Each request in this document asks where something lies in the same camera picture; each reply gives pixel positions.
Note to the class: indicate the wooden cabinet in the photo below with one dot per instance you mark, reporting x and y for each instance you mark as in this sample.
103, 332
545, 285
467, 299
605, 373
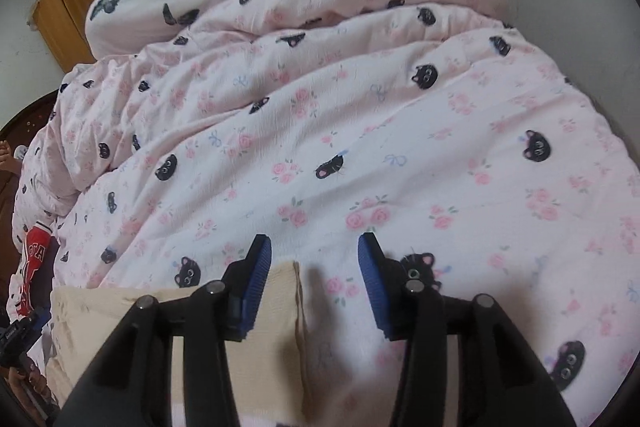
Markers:
65, 17

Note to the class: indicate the dark wooden headboard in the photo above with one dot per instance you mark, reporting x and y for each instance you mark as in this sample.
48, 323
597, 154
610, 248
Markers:
20, 122

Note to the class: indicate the red lettered jersey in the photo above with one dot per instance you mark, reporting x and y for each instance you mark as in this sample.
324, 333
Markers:
35, 252

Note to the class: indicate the white butterfly-print pillow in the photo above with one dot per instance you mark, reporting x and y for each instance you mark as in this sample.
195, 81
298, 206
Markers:
130, 27

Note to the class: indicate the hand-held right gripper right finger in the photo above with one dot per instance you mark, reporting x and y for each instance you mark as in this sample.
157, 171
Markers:
372, 287

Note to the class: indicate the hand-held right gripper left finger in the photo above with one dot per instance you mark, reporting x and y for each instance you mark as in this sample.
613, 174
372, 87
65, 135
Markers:
255, 287

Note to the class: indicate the person's left hand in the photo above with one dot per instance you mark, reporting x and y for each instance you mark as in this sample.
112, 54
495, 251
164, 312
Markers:
30, 379

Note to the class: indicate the beige ribbed knit top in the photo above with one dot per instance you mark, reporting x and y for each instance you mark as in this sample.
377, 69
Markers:
280, 307

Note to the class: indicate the pink cat-print duvet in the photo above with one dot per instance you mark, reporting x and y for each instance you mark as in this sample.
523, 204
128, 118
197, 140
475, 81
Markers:
400, 132

